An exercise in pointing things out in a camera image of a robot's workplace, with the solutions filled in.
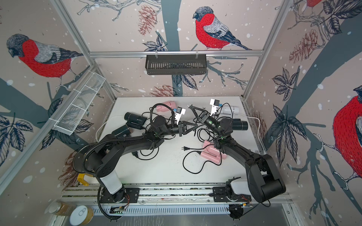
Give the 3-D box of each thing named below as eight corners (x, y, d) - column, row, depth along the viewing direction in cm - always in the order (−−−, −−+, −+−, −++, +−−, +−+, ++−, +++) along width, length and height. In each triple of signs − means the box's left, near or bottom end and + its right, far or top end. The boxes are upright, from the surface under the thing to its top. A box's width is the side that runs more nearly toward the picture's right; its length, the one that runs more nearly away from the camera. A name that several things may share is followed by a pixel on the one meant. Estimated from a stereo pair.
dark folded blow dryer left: (121, 124, 104) (119, 121, 101) (128, 114, 110) (126, 111, 107) (142, 130, 100) (141, 127, 97) (148, 119, 107) (147, 116, 103)
